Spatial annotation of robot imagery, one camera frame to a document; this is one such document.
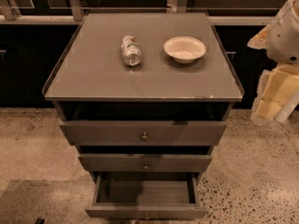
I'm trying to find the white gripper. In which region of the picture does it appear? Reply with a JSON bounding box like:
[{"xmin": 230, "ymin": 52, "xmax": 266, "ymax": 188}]
[{"xmin": 247, "ymin": 24, "xmax": 299, "ymax": 125}]

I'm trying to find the grey bottom drawer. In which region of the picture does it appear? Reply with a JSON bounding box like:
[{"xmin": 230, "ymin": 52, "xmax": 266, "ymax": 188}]
[{"xmin": 85, "ymin": 172, "xmax": 207, "ymax": 219}]

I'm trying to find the grey drawer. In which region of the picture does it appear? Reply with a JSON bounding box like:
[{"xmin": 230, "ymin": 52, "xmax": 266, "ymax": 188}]
[
  {"xmin": 78, "ymin": 154, "xmax": 211, "ymax": 173},
  {"xmin": 60, "ymin": 120, "xmax": 226, "ymax": 147},
  {"xmin": 85, "ymin": 172, "xmax": 207, "ymax": 219}
]

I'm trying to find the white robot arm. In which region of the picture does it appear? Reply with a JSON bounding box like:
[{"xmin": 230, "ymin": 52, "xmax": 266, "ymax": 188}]
[{"xmin": 248, "ymin": 0, "xmax": 299, "ymax": 125}]

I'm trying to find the grey drawer cabinet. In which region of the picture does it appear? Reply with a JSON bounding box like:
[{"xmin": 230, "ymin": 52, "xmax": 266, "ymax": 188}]
[{"xmin": 41, "ymin": 12, "xmax": 245, "ymax": 185}]

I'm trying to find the grey middle drawer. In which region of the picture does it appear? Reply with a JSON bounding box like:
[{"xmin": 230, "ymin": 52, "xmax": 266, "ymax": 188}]
[{"xmin": 78, "ymin": 154, "xmax": 211, "ymax": 173}]

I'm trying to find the grey top drawer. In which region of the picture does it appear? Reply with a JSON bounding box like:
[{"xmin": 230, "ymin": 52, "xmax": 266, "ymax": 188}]
[{"xmin": 60, "ymin": 120, "xmax": 226, "ymax": 147}]

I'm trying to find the white paper bowl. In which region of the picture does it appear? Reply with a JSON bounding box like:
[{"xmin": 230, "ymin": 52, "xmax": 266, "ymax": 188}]
[{"xmin": 164, "ymin": 36, "xmax": 206, "ymax": 63}]

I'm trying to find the crushed clear plastic bottle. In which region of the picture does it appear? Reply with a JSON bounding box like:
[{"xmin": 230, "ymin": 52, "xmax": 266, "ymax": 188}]
[{"xmin": 121, "ymin": 35, "xmax": 141, "ymax": 66}]

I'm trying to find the small black floor object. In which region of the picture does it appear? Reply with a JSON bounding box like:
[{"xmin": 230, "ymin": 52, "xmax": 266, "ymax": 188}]
[{"xmin": 35, "ymin": 217, "xmax": 45, "ymax": 224}]

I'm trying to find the white cylindrical post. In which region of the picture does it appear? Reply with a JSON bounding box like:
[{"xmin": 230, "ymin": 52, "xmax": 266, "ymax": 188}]
[{"xmin": 275, "ymin": 91, "xmax": 299, "ymax": 122}]

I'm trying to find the metal window rail frame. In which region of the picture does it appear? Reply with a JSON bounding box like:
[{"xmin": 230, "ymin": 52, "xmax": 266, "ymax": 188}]
[{"xmin": 0, "ymin": 0, "xmax": 289, "ymax": 25}]

